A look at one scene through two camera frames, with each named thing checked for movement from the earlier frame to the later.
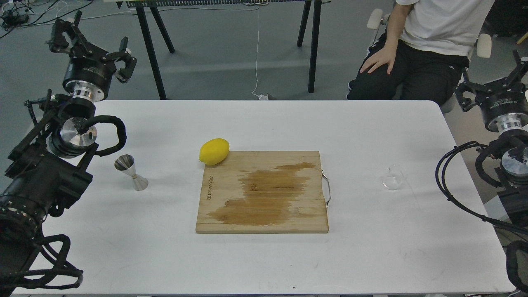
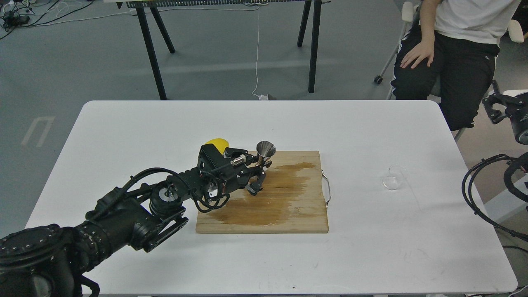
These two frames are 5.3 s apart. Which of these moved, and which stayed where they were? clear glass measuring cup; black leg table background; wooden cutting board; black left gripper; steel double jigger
Moved: steel double jigger; black left gripper
Stayed: black leg table background; wooden cutting board; clear glass measuring cup
